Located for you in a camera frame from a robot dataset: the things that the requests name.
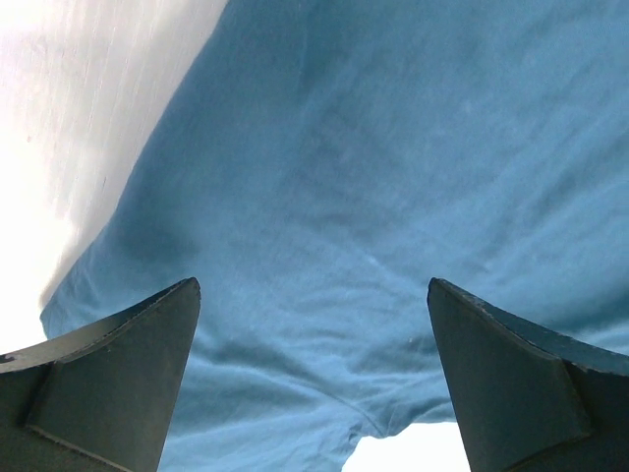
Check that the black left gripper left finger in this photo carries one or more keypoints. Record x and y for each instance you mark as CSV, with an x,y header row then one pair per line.
x,y
100,398

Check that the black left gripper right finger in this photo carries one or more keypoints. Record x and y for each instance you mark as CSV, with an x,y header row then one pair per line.
x,y
527,398

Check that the dark blue t shirt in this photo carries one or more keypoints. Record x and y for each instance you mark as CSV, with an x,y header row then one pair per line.
x,y
320,163

